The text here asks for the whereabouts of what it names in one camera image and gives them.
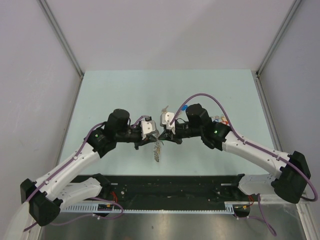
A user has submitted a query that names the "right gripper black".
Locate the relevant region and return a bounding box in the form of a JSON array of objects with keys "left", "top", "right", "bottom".
[{"left": 158, "top": 122, "right": 203, "bottom": 145}]

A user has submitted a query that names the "round metal keyring disc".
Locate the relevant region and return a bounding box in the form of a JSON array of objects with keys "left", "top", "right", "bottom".
[{"left": 153, "top": 140, "right": 163, "bottom": 163}]

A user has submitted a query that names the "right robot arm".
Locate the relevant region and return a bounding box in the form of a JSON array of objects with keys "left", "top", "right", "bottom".
[{"left": 159, "top": 103, "right": 311, "bottom": 204}]

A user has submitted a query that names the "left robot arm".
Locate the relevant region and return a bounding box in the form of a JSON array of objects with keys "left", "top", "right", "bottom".
[{"left": 20, "top": 108, "right": 157, "bottom": 227}]

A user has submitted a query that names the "key with yellow tag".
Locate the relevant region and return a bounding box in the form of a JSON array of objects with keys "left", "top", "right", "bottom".
[{"left": 161, "top": 105, "right": 169, "bottom": 114}]

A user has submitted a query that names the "key with blue tag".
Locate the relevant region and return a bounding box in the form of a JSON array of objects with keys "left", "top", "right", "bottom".
[
  {"left": 181, "top": 105, "right": 188, "bottom": 111},
  {"left": 211, "top": 115, "right": 220, "bottom": 122}
]

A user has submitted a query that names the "key with red tag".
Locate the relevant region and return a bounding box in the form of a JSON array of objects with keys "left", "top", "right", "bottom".
[{"left": 220, "top": 115, "right": 229, "bottom": 125}]

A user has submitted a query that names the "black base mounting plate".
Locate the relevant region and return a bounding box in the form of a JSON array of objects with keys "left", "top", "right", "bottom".
[{"left": 82, "top": 174, "right": 261, "bottom": 204}]

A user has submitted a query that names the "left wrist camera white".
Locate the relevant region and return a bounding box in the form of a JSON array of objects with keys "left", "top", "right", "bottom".
[{"left": 140, "top": 116, "right": 157, "bottom": 140}]

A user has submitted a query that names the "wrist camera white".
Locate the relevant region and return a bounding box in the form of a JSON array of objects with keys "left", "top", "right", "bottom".
[
  {"left": 160, "top": 112, "right": 176, "bottom": 135},
  {"left": 140, "top": 116, "right": 157, "bottom": 140}
]

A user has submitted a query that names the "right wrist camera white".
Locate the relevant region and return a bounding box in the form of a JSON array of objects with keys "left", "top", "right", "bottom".
[{"left": 160, "top": 112, "right": 176, "bottom": 135}]

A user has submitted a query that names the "slotted cable duct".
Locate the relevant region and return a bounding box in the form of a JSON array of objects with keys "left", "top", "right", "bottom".
[{"left": 61, "top": 202, "right": 240, "bottom": 215}]

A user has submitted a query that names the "right aluminium frame post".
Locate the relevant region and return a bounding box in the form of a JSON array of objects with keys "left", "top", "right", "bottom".
[{"left": 256, "top": 0, "right": 305, "bottom": 76}]

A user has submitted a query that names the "aluminium frame post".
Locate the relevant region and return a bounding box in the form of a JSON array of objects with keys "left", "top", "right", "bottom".
[
  {"left": 256, "top": 0, "right": 305, "bottom": 76},
  {"left": 37, "top": 0, "right": 85, "bottom": 77}
]

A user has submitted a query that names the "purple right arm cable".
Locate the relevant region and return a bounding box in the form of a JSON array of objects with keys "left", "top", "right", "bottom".
[{"left": 169, "top": 93, "right": 316, "bottom": 237}]

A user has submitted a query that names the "left aluminium frame post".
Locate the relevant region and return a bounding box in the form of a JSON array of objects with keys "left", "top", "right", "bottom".
[{"left": 37, "top": 0, "right": 85, "bottom": 77}]

